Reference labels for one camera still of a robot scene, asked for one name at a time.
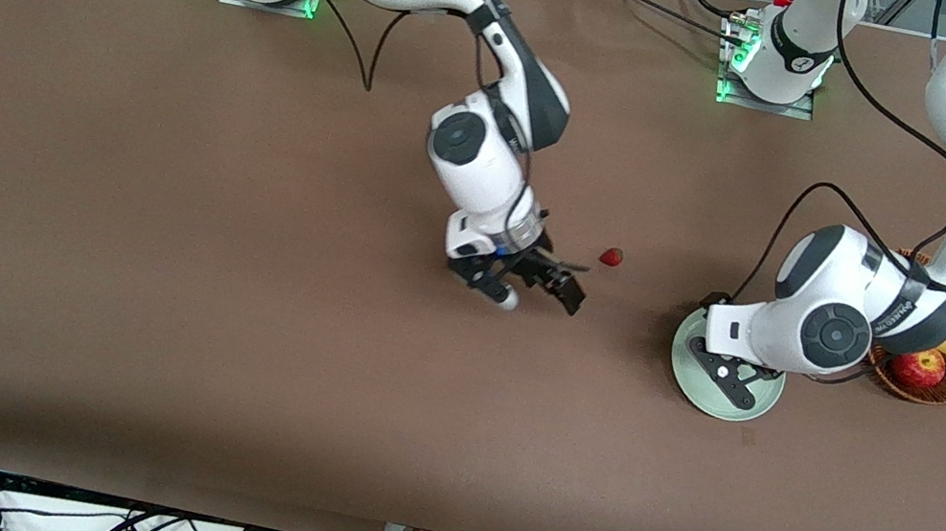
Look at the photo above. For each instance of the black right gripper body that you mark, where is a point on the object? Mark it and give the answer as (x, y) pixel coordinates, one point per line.
(535, 262)

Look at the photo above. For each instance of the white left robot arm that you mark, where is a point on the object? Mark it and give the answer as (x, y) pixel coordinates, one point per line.
(837, 300)

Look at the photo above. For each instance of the brown wicker basket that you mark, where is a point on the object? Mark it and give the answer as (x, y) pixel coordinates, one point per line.
(937, 396)

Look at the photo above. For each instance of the brown table cover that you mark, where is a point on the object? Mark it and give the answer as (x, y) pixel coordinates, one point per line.
(314, 393)

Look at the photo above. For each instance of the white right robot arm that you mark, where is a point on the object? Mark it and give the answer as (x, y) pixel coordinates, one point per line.
(480, 169)

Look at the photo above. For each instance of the pale green round plate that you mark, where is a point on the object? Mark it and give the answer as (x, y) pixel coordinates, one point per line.
(691, 382)

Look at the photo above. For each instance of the red strawberry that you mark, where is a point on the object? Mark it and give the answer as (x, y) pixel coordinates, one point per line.
(611, 257)

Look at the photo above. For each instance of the red apple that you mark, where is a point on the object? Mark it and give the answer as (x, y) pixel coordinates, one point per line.
(919, 369)

